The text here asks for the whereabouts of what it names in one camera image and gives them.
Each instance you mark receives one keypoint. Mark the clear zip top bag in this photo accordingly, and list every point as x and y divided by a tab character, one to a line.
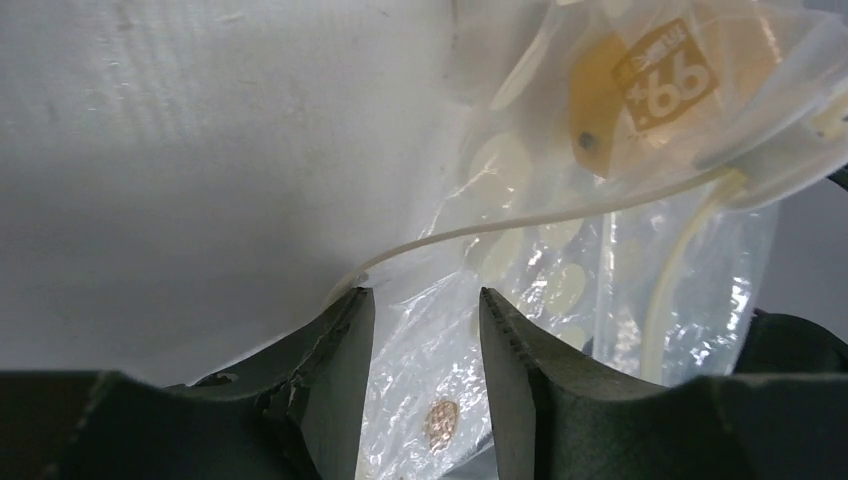
729	107

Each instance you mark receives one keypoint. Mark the yellow orange potato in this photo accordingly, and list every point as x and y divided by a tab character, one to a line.
595	104

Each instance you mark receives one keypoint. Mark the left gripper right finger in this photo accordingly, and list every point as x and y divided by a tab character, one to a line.
557	413

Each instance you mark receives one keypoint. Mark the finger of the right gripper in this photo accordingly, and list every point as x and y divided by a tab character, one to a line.
782	343

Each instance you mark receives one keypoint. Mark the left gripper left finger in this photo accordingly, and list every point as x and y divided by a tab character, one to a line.
293	410

